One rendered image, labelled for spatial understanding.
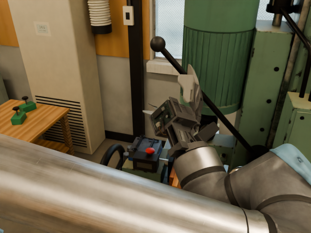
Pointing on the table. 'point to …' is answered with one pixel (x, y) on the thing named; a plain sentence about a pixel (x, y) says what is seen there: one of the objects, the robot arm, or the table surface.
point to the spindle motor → (219, 48)
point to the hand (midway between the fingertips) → (169, 85)
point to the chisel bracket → (222, 145)
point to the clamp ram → (168, 165)
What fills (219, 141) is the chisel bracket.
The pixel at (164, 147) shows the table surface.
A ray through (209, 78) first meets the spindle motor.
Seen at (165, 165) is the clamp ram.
